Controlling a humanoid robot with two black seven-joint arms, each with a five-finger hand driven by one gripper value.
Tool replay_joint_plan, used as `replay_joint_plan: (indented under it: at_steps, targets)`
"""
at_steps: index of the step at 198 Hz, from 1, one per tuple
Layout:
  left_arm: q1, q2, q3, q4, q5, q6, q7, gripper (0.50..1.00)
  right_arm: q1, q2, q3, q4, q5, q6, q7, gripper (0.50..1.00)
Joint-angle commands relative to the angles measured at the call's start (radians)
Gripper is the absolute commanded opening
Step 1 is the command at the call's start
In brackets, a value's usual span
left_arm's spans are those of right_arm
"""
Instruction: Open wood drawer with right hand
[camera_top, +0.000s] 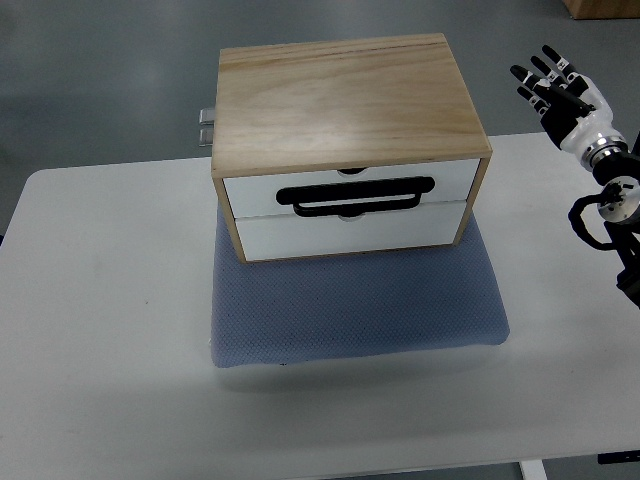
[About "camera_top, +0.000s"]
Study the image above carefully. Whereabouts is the white table leg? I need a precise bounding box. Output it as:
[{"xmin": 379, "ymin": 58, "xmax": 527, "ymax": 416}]
[{"xmin": 519, "ymin": 460, "xmax": 548, "ymax": 480}]

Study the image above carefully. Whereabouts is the wooden drawer cabinet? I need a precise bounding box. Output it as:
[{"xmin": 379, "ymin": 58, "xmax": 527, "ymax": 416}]
[{"xmin": 211, "ymin": 33, "xmax": 492, "ymax": 263}]

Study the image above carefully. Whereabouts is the white drawer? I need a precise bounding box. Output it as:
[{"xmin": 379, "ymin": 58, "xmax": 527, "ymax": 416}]
[
  {"xmin": 236, "ymin": 201, "xmax": 466, "ymax": 261},
  {"xmin": 224, "ymin": 158, "xmax": 480, "ymax": 218}
]

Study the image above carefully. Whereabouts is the blue textured mat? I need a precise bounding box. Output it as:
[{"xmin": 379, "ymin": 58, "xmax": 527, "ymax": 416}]
[{"xmin": 211, "ymin": 219, "xmax": 510, "ymax": 368}]

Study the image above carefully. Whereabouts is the black table control panel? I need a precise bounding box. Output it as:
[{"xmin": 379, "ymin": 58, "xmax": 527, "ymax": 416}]
[{"xmin": 597, "ymin": 450, "xmax": 640, "ymax": 465}]

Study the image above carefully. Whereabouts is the grey metal clamp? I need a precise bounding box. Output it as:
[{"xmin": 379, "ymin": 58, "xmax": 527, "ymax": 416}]
[{"xmin": 198, "ymin": 107, "xmax": 216, "ymax": 147}]

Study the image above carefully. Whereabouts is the cardboard box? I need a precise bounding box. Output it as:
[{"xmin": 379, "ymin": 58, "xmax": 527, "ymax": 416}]
[{"xmin": 563, "ymin": 0, "xmax": 640, "ymax": 20}]

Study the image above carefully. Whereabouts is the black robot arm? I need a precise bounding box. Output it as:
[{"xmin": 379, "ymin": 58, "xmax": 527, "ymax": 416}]
[{"xmin": 568, "ymin": 136, "xmax": 639, "ymax": 304}]

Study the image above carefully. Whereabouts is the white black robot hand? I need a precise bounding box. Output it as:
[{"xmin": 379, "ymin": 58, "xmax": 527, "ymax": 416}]
[{"xmin": 510, "ymin": 45, "xmax": 628, "ymax": 171}]

